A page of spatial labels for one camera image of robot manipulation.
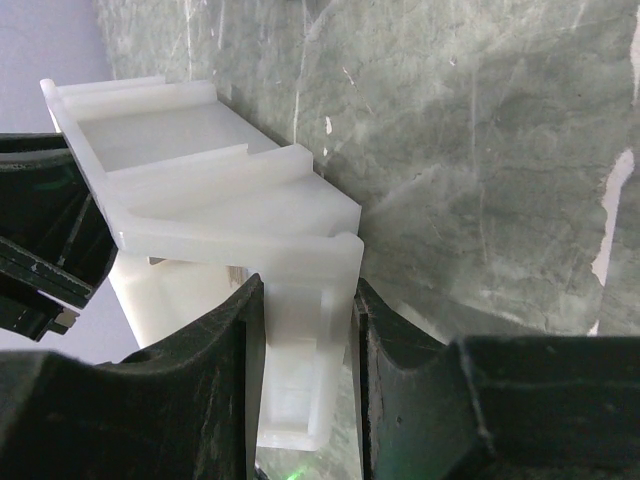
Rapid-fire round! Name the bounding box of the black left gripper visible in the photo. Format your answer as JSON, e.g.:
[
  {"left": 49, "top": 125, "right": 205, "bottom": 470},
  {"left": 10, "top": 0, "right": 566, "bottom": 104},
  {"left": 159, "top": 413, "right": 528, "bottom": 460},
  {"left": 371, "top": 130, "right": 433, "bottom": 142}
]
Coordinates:
[{"left": 1, "top": 133, "right": 116, "bottom": 341}]

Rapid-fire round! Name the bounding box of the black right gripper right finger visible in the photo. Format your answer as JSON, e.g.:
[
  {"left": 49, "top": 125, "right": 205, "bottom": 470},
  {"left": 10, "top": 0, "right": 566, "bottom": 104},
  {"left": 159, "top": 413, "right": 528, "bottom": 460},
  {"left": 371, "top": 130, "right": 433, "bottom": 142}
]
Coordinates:
[{"left": 353, "top": 280, "right": 639, "bottom": 479}]

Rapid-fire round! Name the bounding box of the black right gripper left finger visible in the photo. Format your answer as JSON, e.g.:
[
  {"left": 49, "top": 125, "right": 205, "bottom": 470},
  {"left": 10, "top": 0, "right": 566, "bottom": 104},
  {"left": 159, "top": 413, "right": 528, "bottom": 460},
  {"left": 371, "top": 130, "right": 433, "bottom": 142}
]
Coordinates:
[{"left": 1, "top": 275, "right": 265, "bottom": 479}]

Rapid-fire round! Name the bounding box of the white card tray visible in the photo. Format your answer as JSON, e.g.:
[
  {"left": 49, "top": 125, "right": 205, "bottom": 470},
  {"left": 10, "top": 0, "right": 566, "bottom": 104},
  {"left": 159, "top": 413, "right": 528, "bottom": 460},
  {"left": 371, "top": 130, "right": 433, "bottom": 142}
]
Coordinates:
[{"left": 40, "top": 76, "right": 364, "bottom": 451}]

